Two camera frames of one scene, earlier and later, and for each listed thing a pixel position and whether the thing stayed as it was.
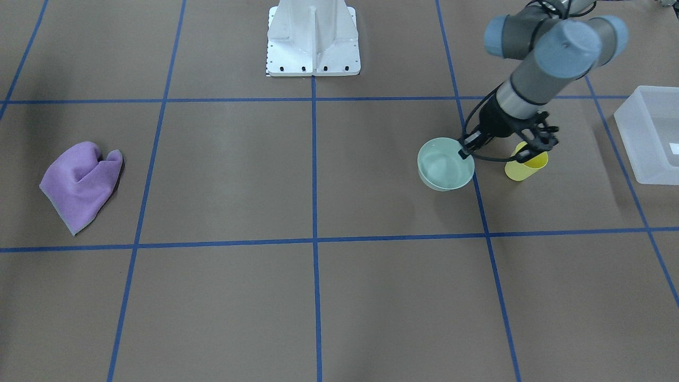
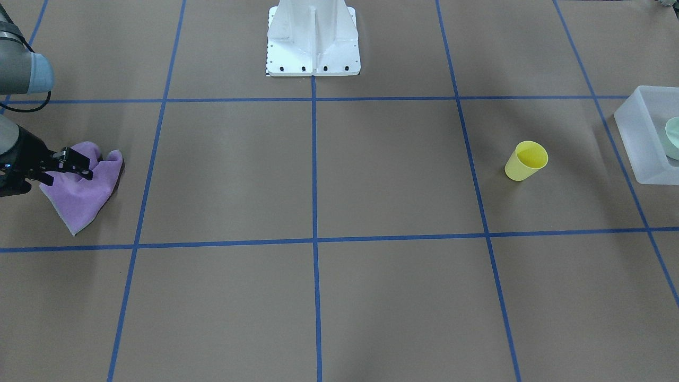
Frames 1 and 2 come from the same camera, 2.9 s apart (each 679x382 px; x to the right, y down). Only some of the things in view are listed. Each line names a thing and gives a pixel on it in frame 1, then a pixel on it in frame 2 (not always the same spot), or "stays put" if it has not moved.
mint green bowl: x=440 y=166 → x=672 y=145
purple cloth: x=78 y=184 stays put
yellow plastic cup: x=519 y=171 stays put
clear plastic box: x=648 y=125 stays put
